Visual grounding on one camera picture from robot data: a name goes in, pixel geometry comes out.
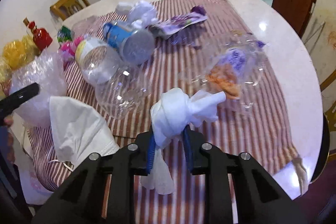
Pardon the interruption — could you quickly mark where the wooden chair at left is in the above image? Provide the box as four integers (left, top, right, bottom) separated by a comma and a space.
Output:
50, 0, 91, 20

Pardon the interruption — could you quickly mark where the yellow label plastic bottle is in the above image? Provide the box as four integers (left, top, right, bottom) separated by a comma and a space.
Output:
75, 36, 122, 87

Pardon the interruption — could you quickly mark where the red striped table cloth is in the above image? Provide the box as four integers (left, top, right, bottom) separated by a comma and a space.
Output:
27, 0, 300, 224

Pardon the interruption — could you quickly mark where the white face mask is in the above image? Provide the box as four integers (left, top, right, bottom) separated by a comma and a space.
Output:
49, 96, 120, 168

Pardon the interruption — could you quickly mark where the blue label plastic bottle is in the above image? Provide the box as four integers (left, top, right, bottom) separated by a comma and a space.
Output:
102, 20, 155, 65

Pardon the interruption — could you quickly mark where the pink small bottle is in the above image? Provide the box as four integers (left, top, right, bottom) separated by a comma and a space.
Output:
58, 36, 84, 63

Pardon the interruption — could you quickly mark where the clear plastic cup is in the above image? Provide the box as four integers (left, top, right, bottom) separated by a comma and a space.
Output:
94, 65, 151, 119

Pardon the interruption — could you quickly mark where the green snack wrapper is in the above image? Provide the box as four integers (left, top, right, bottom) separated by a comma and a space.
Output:
56, 25, 74, 44

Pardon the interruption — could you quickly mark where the large white tissue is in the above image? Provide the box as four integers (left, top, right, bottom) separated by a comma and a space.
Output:
115, 0, 159, 29

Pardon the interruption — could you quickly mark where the purple squeeze pouch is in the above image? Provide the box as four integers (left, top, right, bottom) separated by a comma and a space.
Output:
149, 6, 207, 39

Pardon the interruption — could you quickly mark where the bubble wrap plastic bag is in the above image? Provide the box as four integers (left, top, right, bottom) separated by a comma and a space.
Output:
10, 51, 67, 127

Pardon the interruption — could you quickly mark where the knotted white tissue wad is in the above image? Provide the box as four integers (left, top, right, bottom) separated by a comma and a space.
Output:
141, 88, 226, 195

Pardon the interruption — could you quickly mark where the left hand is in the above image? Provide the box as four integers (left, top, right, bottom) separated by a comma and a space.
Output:
3, 116, 14, 127

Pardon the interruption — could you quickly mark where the red liquor bottle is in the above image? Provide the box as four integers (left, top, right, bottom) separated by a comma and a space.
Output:
23, 18, 52, 51

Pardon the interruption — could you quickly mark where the yellow plastic bag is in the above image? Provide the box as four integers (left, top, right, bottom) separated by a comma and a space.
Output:
1, 35, 41, 98

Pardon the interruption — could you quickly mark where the clear bag with orange crumbs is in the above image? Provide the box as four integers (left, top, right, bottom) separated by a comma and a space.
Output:
179, 31, 269, 115

